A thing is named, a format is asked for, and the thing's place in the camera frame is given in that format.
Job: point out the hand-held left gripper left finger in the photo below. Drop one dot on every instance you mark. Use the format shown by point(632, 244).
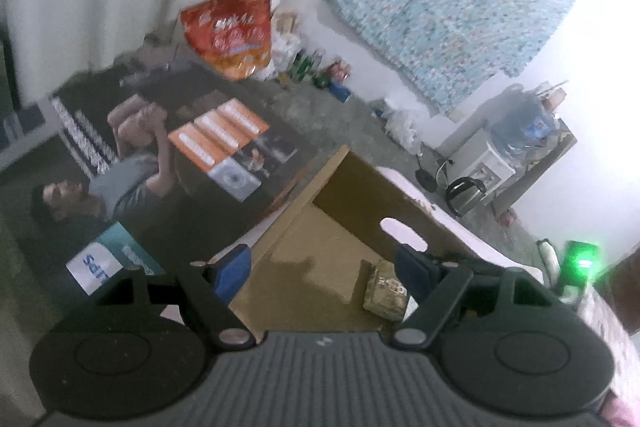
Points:
point(232, 274)

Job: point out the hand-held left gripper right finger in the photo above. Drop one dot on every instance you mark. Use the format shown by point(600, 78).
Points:
point(412, 274)

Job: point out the olive snack packet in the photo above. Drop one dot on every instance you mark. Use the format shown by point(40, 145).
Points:
point(384, 291)

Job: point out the brown cardboard box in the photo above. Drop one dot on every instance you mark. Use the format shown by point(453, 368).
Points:
point(310, 247)

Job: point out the pink bed sheet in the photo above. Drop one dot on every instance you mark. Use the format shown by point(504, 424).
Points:
point(612, 322)

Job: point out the black kettle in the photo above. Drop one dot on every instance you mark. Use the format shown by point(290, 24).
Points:
point(465, 197)

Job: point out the teal white printed box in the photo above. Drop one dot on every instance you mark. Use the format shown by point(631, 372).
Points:
point(112, 257)

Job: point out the white water dispenser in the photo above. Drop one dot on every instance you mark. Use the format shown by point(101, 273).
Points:
point(475, 162)

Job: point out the dark printed box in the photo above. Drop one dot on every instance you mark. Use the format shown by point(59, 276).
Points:
point(280, 142)

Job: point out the white plastic bag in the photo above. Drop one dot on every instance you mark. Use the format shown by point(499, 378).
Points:
point(402, 129)

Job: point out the blue water bottle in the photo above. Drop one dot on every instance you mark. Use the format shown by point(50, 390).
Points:
point(522, 124)

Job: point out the red cans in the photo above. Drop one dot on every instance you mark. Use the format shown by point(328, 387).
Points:
point(340, 69)

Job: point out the cluster of green bottles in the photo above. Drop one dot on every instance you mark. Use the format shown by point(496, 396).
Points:
point(305, 66)

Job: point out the red snack bag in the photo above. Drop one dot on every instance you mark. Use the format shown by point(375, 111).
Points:
point(227, 34)

